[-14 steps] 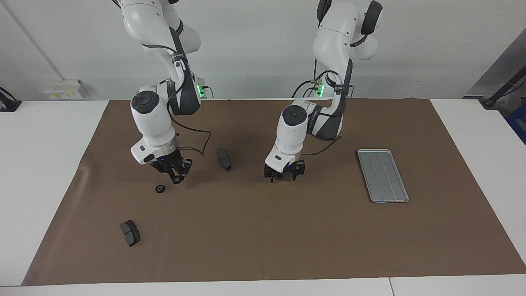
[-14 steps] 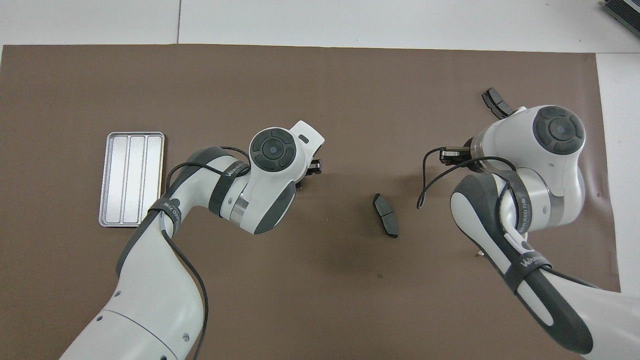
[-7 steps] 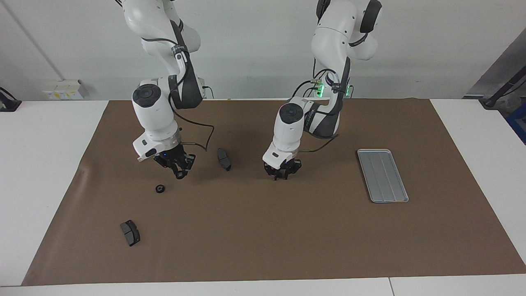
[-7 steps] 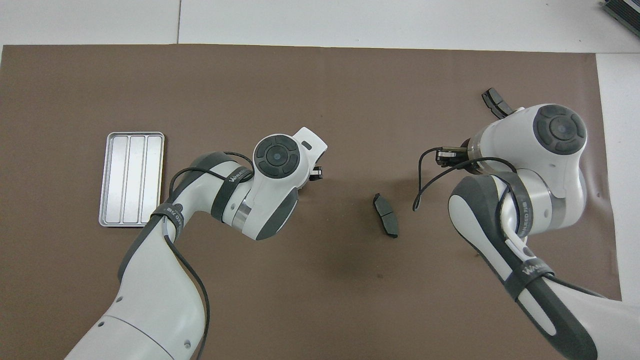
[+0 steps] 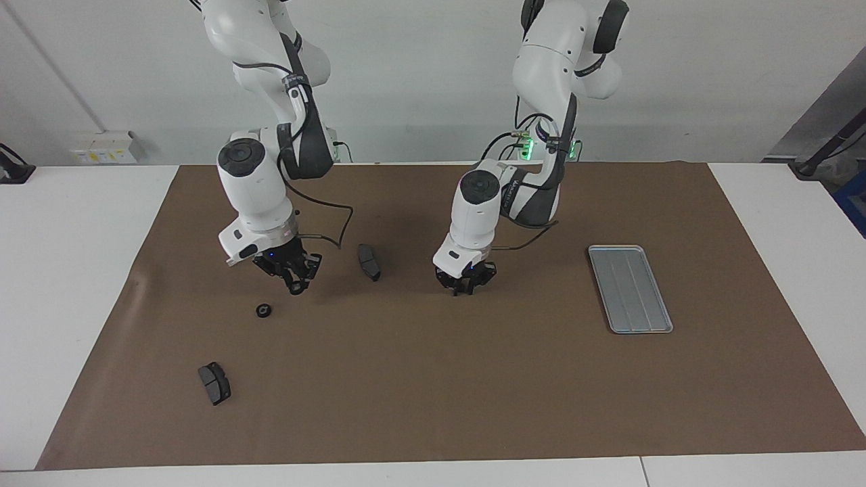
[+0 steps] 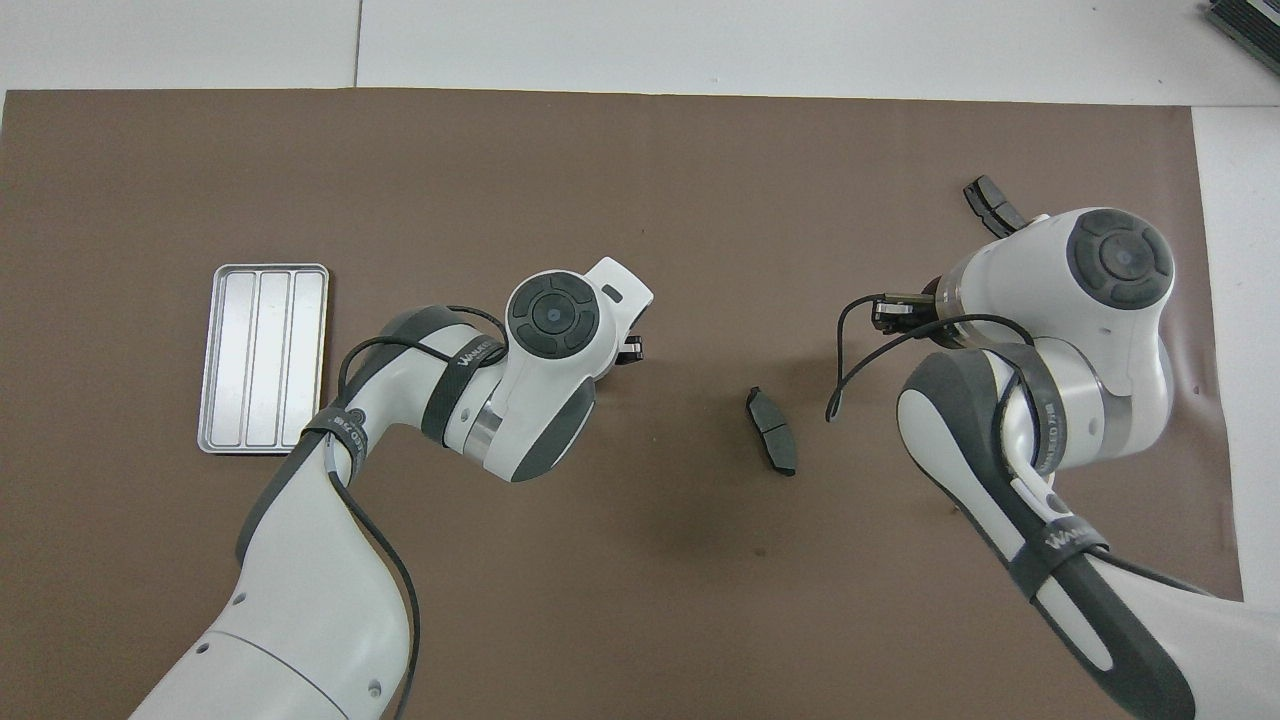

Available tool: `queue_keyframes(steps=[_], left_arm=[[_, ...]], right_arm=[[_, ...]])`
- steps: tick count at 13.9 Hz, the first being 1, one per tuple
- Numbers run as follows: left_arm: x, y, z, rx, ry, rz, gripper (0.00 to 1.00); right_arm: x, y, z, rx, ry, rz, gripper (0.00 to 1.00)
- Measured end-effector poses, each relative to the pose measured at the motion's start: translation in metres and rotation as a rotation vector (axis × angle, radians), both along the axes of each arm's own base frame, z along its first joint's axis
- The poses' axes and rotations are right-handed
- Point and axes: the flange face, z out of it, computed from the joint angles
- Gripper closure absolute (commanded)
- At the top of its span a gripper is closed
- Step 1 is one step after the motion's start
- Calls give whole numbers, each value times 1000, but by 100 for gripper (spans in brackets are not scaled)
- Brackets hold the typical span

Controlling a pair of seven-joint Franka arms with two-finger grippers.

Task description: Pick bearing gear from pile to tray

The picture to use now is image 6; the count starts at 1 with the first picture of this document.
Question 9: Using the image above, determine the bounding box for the silver metal ribbed tray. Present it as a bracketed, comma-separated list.
[197, 263, 331, 456]

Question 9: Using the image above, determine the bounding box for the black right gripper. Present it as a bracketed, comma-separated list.
[872, 280, 951, 331]

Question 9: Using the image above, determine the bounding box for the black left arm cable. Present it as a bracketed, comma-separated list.
[325, 303, 511, 720]

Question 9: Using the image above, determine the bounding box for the grey brake pad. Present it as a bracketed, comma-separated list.
[745, 385, 800, 478]
[963, 175, 1031, 239]

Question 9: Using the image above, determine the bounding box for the brown paper table mat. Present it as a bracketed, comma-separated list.
[0, 88, 1246, 720]

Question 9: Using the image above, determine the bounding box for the grey ridged device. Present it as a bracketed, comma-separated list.
[1205, 0, 1280, 63]

